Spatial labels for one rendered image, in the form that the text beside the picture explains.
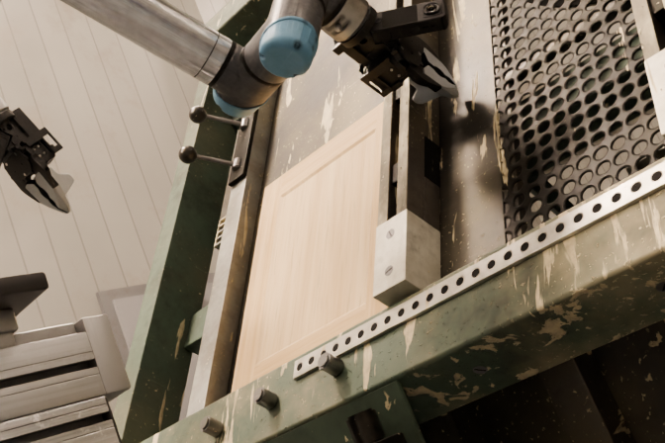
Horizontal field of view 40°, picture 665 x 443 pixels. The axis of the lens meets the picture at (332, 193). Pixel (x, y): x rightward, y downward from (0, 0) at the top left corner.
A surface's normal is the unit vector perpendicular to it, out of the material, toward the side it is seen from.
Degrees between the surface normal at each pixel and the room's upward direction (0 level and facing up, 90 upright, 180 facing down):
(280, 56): 144
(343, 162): 54
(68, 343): 90
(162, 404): 90
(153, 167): 90
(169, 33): 123
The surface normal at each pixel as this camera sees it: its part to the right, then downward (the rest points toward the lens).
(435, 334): -0.73, -0.50
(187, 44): 0.23, 0.22
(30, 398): 0.64, -0.46
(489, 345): -0.07, 0.74
